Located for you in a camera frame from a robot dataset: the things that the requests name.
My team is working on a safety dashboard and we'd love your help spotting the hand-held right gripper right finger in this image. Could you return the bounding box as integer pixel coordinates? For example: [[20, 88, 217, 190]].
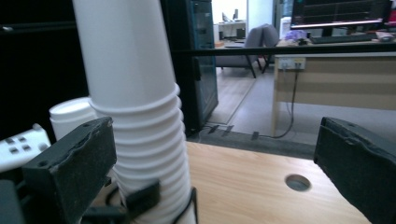
[[313, 117, 396, 224]]

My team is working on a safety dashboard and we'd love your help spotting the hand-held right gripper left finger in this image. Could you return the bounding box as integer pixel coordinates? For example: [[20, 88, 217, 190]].
[[21, 116, 118, 224]]

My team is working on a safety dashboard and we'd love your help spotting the tall stack of white paper cups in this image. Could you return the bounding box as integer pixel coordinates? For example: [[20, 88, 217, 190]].
[[72, 0, 193, 224]]

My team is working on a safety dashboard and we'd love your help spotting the short stack of white paper cups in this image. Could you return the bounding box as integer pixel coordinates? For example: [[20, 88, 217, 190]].
[[49, 96, 99, 146]]

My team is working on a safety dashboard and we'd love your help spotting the light wooden office desk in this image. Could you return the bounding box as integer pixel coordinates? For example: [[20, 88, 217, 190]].
[[270, 38, 396, 138]]

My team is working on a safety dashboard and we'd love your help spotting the black cabinet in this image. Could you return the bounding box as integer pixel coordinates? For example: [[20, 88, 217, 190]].
[[159, 0, 219, 137]]

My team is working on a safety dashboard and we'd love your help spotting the black keyboard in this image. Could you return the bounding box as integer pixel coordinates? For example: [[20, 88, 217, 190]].
[[309, 33, 380, 45]]

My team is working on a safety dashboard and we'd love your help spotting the computer monitor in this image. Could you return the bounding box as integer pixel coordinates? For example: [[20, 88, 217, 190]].
[[290, 0, 392, 30]]

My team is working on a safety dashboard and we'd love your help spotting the grey office chair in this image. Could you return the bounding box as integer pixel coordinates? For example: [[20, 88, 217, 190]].
[[214, 22, 281, 79]]

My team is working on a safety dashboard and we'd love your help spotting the black wire cup holder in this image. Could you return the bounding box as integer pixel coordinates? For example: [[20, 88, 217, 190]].
[[172, 186, 200, 224], [105, 185, 123, 207]]

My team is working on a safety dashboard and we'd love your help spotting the black hanging power cable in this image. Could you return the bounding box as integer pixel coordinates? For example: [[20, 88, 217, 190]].
[[257, 68, 301, 140]]

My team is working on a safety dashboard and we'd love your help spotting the black horizontal frame bar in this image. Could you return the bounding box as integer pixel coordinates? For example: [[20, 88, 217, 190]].
[[170, 42, 396, 58]]

